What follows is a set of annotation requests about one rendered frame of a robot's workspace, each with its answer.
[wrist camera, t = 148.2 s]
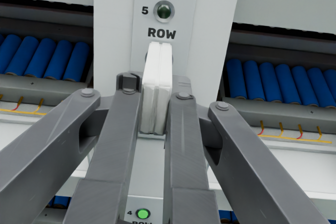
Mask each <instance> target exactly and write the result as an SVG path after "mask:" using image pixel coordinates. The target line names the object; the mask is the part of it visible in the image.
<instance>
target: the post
mask: <svg viewBox="0 0 336 224"><path fill-rule="evenodd" d="M134 3H135V0H93V89H95V90H98V91H99V92H100V94H101V97H107V96H112V95H114V94H115V92H116V80H117V75H118V74H120V73H124V72H127V71H130V70H131V54H132V37H133V20H134ZM236 4H237V0H196V3H195V10H194V17H193V23H192V30H191V37H190V43H189V50H188V57H187V63H186V70H185V76H187V77H188V78H189V79H190V83H191V90H192V95H193V96H194V97H195V99H196V103H198V104H200V105H202V106H205V107H208V108H209V106H210V103H212V102H216V100H217V95H218V90H219V85H220V81H221V76H222V71H223V66H224V61H225V57H226V52H227V47H228V42H229V38H230V33H231V28H232V23H233V18H234V14H235V9H236ZM164 144H165V139H161V138H151V137H140V136H138V137H137V141H136V147H135V153H134V159H133V166H132V172H131V178H130V184H129V190H128V195H133V196H144V197H155V198H163V197H164V167H165V149H164Z"/></svg>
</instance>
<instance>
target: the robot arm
mask: <svg viewBox="0 0 336 224"><path fill-rule="evenodd" d="M138 132H139V134H145V135H149V134H150V133H153V135H155V136H164V135H165V141H164V148H163V149H165V152H164V183H163V213H162V224H221V220H220V215H219V209H218V203H217V198H216V193H215V191H213V190H210V187H209V180H208V174H207V167H206V161H205V158H206V160H207V162H208V164H209V166H210V168H211V170H212V171H213V173H214V175H215V177H216V179H217V181H218V183H219V185H220V187H221V189H222V191H223V193H224V195H225V196H226V198H227V200H228V202H229V204H230V206H231V208H232V210H233V212H234V214H235V216H236V218H237V220H238V222H239V223H240V224H331V223H330V222H329V221H328V220H327V219H326V217H325V216H324V215H323V214H322V213H321V211H320V210H319V209H318V208H317V207H316V205H315V204H314V203H313V202H312V200H311V199H310V198H309V197H308V196H307V194H306V193H305V192H304V191H303V190H302V188H301V187H300V186H299V185H298V184H297V182H296V181H295V180H294V179H293V178H292V176H291V175H290V174H289V173H288V172H287V170H286V169H285V168H284V167H283V165H282V164H281V163H280V162H279V161H278V159H277V158H276V157H275V156H274V155H273V153H272V152H271V151H270V150H269V149H268V147H267V146H266V145H265V144H264V143H263V141H262V140H261V139H260V138H259V137H258V135H257V134H256V133H255V132H254V131H253V129H252V128H251V127H250V126H249V124H248V123H247V122H246V121H245V120H244V118H243V117H242V116H241V115H240V114H239V112H238V111H237V110H236V109H235V108H234V107H233V106H232V105H231V104H229V103H227V102H224V101H214V102H212V103H210V105H209V107H206V106H203V105H200V104H198V103H197V102H196V98H195V96H193V94H192V88H191V80H190V79H189V78H188V77H187V76H184V75H175V74H172V46H171V45H170V43H162V44H159V42H153V41H152V42H151V43H150V44H149V49H148V54H147V59H146V64H145V69H144V72H142V71H133V70H129V71H127V72H121V73H119V74H118V75H117V76H116V91H115V94H114V95H111V96H101V93H100V92H99V91H98V90H96V89H93V88H82V89H78V90H76V91H75V92H73V93H72V94H71V95H70V96H68V97H67V98H66V99H65V100H63V101H62V102H61V103H60V104H58V105H57V106H56V107H55V108H53V109H52V110H51V111H50V112H48V113H47V114H46V115H44V116H43V117H42V118H41V119H39V120H38V121H37V122H36V123H34V124H33V125H32V126H31V127H29V128H28V129H27V130H26V131H24V132H23V133H22V134H20V135H19V136H18V137H17V138H15V139H14V140H13V141H12V142H10V143H9V144H8V145H7V146H5V147H4V148H3V149H2V150H0V224H32V223H33V222H34V221H35V219H36V218H37V217H38V216H39V214H40V213H41V212H42V211H43V209H44V208H45V207H46V206H47V204H48V203H49V202H50V201H51V200H52V198H53V197H54V196H55V195H56V193H57V192H58V191H59V190H60V188H61V187H62V186H63V185H64V183H65V182H66V181H67V180H68V178H69V177H70V176H71V175H72V173H73V172H74V171H75V170H76V168H77V167H78V166H79V165H80V164H81V162H82V161H83V160H84V159H85V157H86V156H87V155H88V154H89V152H90V151H91V150H92V149H93V147H94V146H95V145H96V147H95V150H94V152H93V155H92V158H91V161H90V164H89V166H88V169H87V172H86V175H85V178H84V179H83V178H81V179H79V181H78V183H77V185H76V188H75V190H74V193H73V196H72V198H71V201H70V204H69V206H68V209H67V211H66V214H65V217H64V219H63V222H62V224H134V223H131V222H128V221H125V220H124V217H125V211H126V205H127V199H128V193H129V187H130V180H131V174H132V168H133V162H134V156H135V150H136V143H137V137H138Z"/></svg>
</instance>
